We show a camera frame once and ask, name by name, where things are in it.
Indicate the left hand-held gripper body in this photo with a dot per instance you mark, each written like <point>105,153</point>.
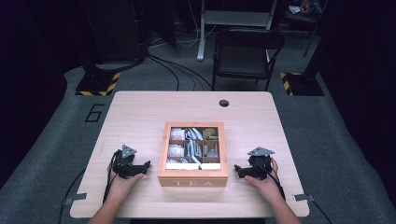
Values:
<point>124,166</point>

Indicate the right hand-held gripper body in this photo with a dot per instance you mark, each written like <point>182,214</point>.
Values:
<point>261,166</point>

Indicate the wooden tea box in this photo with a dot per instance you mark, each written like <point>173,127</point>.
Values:
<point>193,179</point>

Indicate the person's left hand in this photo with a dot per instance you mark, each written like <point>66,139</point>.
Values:
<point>123,188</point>

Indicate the person's right hand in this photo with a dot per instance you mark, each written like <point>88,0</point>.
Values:
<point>269,188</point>

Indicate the pile of assorted tea packets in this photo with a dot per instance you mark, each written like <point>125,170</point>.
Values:
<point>176,151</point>

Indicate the grey tape piece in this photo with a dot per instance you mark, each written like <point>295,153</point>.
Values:
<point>303,197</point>
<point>76,197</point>

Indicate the striped black stand base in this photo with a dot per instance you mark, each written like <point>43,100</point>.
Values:
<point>303,85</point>
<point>96,84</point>

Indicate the black folding chair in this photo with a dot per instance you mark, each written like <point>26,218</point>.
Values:
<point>249,59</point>

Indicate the black equipment cabinet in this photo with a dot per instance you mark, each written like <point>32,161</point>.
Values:
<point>121,31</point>

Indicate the dark cart with clutter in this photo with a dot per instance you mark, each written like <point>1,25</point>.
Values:
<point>299,17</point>

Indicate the white desk frame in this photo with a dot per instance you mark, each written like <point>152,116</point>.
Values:
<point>200,46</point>

